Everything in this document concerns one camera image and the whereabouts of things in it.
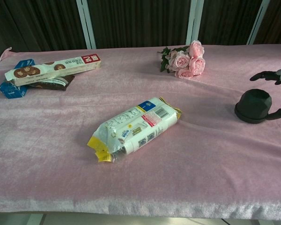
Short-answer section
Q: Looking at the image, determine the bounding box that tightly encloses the small black round object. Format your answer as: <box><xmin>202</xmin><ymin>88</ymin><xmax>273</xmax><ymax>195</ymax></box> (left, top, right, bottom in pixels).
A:
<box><xmin>234</xmin><ymin>88</ymin><xmax>273</xmax><ymax>124</ymax></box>

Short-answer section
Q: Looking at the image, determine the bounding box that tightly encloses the pink rose bouquet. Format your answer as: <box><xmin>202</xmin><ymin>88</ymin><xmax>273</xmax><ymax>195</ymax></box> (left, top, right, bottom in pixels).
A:
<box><xmin>157</xmin><ymin>39</ymin><xmax>206</xmax><ymax>79</ymax></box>

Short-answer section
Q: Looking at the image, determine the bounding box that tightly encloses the white yellow snack bag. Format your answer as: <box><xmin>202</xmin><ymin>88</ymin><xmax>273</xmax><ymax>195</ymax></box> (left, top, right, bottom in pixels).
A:
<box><xmin>87</xmin><ymin>96</ymin><xmax>182</xmax><ymax>163</ymax></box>

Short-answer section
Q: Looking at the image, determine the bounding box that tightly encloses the dark pleated curtain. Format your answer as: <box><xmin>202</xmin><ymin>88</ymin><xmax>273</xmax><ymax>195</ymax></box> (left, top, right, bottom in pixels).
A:
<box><xmin>0</xmin><ymin>0</ymin><xmax>281</xmax><ymax>67</ymax></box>

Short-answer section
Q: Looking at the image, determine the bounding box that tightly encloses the pink plush table cloth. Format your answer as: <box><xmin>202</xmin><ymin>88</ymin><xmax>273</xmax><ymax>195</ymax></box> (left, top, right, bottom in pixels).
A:
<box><xmin>0</xmin><ymin>43</ymin><xmax>281</xmax><ymax>221</ymax></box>

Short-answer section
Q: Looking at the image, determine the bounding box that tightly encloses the brown cookie packet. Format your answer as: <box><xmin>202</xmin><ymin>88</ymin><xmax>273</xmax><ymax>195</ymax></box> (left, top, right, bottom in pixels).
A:
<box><xmin>27</xmin><ymin>75</ymin><xmax>75</xmax><ymax>91</ymax></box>

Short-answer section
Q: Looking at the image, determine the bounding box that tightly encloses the long white cookie box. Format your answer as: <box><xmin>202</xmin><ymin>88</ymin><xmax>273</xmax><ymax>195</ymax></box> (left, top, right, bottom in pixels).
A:
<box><xmin>4</xmin><ymin>54</ymin><xmax>102</xmax><ymax>87</ymax></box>

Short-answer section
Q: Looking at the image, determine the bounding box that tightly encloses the blue cookie box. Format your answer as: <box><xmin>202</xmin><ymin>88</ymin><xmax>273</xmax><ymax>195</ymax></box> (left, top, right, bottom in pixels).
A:
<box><xmin>0</xmin><ymin>59</ymin><xmax>36</xmax><ymax>99</ymax></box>

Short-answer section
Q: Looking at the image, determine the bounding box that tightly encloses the white frame post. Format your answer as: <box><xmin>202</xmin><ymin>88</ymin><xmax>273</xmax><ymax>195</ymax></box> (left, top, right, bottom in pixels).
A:
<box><xmin>185</xmin><ymin>0</ymin><xmax>201</xmax><ymax>45</ymax></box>
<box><xmin>246</xmin><ymin>0</ymin><xmax>271</xmax><ymax>45</ymax></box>
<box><xmin>75</xmin><ymin>0</ymin><xmax>97</xmax><ymax>50</ymax></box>

